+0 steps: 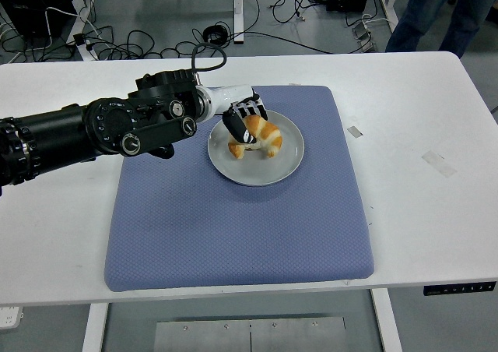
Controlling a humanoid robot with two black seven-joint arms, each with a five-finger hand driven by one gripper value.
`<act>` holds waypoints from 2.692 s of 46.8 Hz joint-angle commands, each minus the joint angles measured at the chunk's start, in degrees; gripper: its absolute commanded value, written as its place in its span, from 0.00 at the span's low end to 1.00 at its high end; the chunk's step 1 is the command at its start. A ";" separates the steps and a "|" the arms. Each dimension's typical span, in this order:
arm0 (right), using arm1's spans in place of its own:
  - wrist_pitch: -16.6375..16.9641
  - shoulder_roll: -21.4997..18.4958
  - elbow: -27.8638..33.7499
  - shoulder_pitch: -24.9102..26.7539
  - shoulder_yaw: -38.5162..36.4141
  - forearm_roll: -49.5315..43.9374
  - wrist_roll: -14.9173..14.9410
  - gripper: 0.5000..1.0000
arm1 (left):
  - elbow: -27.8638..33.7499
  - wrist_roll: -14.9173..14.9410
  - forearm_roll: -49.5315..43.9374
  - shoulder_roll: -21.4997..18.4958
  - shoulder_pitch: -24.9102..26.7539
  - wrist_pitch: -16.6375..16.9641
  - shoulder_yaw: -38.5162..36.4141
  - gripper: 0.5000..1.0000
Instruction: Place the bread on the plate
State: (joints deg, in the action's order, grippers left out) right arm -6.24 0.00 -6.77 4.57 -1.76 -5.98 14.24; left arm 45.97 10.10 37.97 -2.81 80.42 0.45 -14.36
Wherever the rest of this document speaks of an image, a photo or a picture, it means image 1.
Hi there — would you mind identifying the long black floor cable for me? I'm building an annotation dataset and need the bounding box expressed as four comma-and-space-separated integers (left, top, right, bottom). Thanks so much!
229, 30, 336, 55

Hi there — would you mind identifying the black table control panel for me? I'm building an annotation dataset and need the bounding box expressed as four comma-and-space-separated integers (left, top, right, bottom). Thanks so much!
423, 281, 498, 297

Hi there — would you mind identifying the white background desk leg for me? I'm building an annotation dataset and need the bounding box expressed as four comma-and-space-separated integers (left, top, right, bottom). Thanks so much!
233, 0, 245, 44

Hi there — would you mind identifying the white table leg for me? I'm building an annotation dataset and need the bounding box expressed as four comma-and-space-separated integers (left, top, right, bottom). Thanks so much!
81, 303, 109, 352
370, 289, 402, 352

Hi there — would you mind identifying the coiled black cable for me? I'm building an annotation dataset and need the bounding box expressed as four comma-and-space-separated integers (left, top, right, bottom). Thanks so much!
202, 23, 230, 46

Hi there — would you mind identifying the large clear tape strip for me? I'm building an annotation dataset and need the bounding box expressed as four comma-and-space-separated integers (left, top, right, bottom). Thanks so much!
421, 150, 458, 178

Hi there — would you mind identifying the white background frame bar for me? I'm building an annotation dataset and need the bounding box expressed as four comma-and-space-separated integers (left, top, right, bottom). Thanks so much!
373, 0, 400, 32

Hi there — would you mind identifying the golden croissant bread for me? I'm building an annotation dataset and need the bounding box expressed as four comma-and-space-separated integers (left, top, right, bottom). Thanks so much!
227, 114, 283, 160

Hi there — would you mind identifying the white power strip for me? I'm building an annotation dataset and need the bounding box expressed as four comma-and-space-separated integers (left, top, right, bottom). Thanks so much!
0, 306, 23, 329

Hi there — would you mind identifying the blue quilted mat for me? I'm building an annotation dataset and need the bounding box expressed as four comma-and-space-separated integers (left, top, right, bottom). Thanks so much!
103, 85, 376, 293

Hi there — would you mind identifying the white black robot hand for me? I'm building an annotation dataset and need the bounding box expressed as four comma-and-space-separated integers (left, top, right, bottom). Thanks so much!
209, 83, 269, 145

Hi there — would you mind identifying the grey metal plate with screws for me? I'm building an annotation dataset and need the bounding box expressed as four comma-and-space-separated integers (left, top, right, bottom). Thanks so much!
153, 316, 347, 352

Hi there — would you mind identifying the large black equipment box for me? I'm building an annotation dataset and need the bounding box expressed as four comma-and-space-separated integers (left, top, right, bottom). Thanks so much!
0, 0, 89, 40

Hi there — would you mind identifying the grey round plate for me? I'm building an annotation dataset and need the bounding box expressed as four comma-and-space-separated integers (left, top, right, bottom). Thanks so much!
207, 107, 305, 187

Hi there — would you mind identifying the grey floor pedal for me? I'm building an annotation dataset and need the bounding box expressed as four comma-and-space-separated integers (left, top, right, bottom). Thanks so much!
352, 20, 379, 54

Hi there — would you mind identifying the black power plug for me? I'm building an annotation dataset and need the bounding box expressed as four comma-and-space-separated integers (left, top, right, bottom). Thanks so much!
73, 33, 96, 52

